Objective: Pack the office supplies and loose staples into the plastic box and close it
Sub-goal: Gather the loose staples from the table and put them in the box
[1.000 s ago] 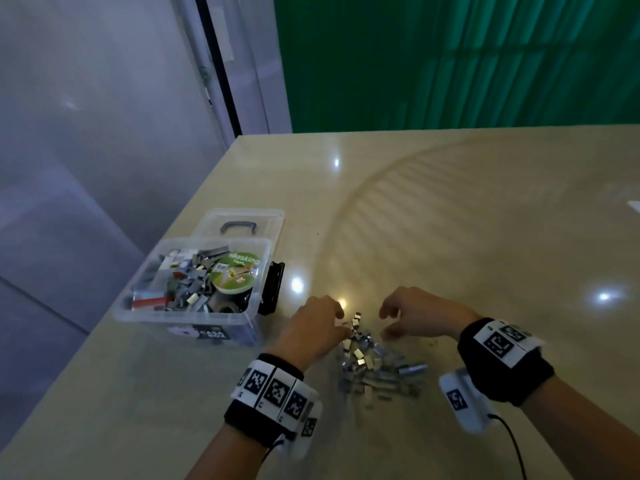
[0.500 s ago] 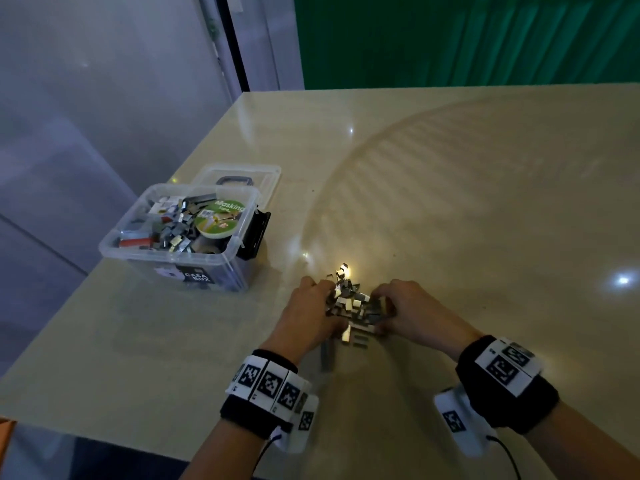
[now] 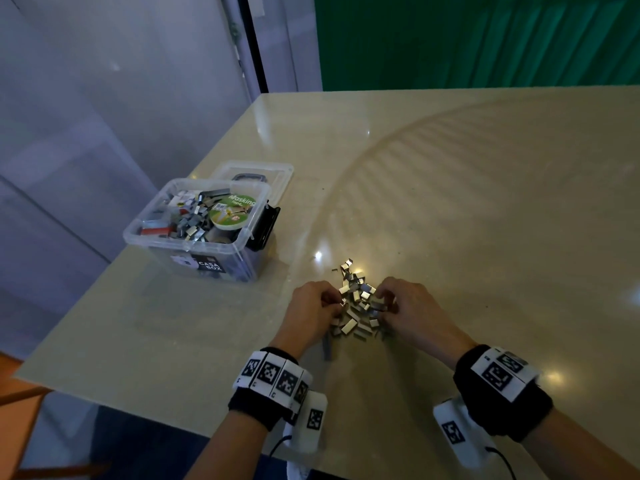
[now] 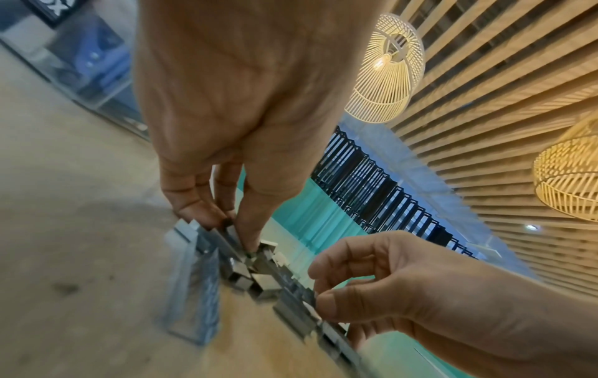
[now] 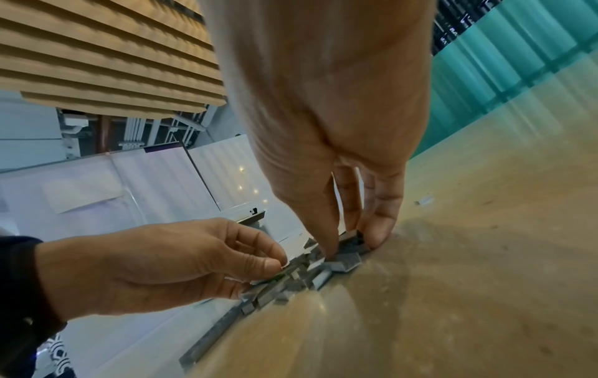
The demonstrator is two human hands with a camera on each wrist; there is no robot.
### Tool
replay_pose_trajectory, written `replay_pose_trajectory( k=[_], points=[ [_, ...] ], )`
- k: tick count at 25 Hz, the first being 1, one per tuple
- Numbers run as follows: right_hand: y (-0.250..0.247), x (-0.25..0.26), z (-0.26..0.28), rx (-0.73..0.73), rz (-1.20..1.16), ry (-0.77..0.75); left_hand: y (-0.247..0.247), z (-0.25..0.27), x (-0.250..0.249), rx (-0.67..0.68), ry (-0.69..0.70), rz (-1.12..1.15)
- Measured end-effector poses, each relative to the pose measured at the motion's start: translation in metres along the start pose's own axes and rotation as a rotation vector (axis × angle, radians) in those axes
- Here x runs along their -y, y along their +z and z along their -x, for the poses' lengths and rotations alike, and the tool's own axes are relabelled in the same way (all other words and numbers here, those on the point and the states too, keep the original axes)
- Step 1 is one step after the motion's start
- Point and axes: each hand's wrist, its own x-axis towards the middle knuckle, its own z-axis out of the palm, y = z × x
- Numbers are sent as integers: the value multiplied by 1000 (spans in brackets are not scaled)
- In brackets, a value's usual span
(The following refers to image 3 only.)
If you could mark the small white staple box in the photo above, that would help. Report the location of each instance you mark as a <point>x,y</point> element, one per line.
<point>180,203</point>

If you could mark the person's right hand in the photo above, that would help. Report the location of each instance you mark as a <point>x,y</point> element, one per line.
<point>420,313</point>

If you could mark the black window post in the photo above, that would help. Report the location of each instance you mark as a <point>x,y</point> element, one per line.
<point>250,45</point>

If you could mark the orange chair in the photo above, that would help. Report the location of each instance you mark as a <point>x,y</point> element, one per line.
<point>20,420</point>

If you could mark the transparent box lid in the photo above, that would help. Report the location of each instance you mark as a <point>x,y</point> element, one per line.
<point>275,173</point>

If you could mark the red stapler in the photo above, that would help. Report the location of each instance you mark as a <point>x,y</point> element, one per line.
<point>155,231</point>

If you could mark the person's right forearm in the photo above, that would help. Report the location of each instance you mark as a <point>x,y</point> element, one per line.
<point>580,453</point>

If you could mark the green curtain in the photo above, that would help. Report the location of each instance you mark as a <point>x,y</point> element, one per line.
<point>480,40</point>

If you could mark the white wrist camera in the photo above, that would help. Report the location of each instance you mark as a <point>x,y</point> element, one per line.
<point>305,423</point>
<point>460,433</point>

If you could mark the pile of metal staple strips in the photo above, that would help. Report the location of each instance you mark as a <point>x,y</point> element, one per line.
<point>355,300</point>

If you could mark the transparent storage box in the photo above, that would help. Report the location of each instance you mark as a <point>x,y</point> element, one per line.
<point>145,235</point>

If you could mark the person's left hand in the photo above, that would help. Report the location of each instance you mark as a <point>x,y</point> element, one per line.
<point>310,315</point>

